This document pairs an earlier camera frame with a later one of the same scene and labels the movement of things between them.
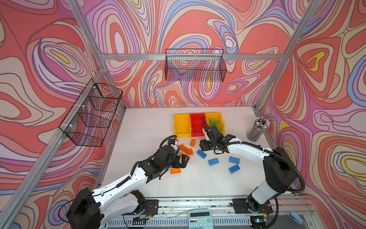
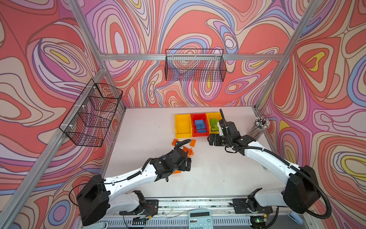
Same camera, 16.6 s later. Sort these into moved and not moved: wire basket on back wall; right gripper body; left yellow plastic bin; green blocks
Moved: right gripper body
Not moved: green blocks; left yellow plastic bin; wire basket on back wall
